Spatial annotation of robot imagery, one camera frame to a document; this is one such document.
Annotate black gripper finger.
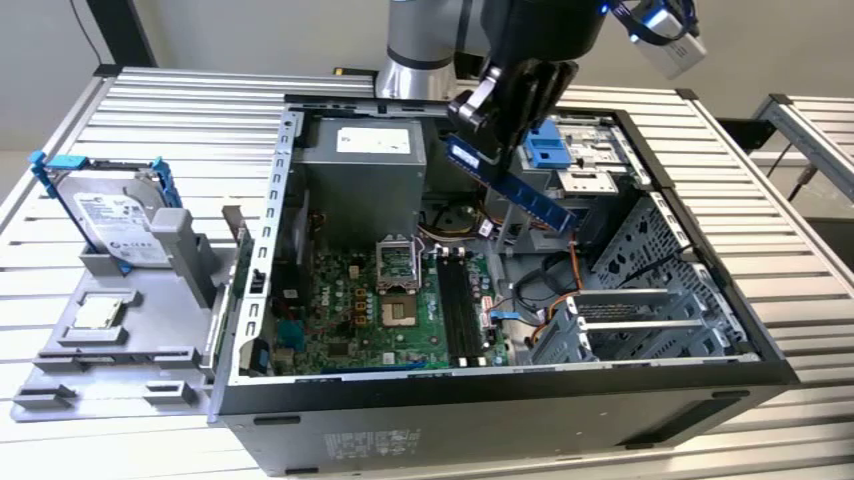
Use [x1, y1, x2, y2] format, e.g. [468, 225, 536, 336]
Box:
[517, 59, 581, 152]
[445, 61, 536, 164]

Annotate blue RAM stick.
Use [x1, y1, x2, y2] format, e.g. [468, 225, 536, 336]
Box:
[441, 133, 579, 232]

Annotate black RAM slot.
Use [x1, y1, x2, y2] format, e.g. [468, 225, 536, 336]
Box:
[452, 247, 483, 370]
[458, 247, 489, 370]
[436, 247, 469, 370]
[444, 247, 476, 370]

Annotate grey power supply unit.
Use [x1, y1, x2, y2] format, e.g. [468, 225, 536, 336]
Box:
[292, 117, 428, 246]

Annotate metal socket cover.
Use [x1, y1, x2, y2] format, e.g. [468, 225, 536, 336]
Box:
[374, 233, 422, 294]

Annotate neighbouring metal slat table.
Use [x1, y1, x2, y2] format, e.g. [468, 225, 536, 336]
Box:
[749, 92, 854, 221]

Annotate metal disk bay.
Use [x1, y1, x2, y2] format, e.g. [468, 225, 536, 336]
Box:
[529, 287, 761, 369]

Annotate CPU socket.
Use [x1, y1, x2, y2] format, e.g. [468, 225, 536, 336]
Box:
[378, 294, 421, 329]

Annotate green motherboard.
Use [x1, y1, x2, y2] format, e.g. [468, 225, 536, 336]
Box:
[272, 239, 512, 376]

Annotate blue expansion slot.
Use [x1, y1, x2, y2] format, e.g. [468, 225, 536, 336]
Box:
[318, 361, 429, 375]

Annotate black open PC case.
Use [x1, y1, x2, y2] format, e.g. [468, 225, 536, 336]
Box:
[205, 92, 801, 476]

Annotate silver hard disk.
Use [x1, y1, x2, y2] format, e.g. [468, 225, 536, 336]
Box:
[52, 164, 172, 266]

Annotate grey plastic parts rack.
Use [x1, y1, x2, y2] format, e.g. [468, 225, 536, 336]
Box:
[9, 204, 258, 424]

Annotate silver CPU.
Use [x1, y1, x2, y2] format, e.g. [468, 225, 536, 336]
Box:
[70, 298, 126, 330]

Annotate blue plastic drive bracket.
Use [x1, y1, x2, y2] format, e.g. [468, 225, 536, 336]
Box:
[521, 118, 576, 171]

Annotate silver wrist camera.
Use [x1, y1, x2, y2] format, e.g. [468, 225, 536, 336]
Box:
[625, 7, 708, 81]

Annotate yellow white black wire bundle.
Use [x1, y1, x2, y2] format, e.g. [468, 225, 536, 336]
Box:
[416, 217, 499, 241]

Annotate orange red yellow power wires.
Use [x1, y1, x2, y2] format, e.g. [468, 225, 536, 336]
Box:
[529, 238, 583, 346]

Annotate black vertical post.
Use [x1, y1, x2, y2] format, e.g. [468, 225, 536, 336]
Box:
[84, 0, 160, 69]

